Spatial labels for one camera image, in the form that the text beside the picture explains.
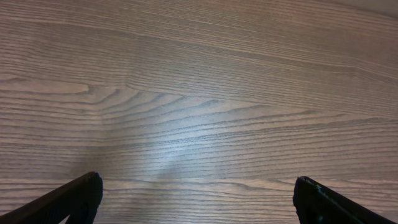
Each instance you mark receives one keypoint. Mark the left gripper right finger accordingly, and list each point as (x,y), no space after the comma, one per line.
(317,204)

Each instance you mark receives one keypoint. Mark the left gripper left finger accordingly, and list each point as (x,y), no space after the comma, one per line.
(74,202)

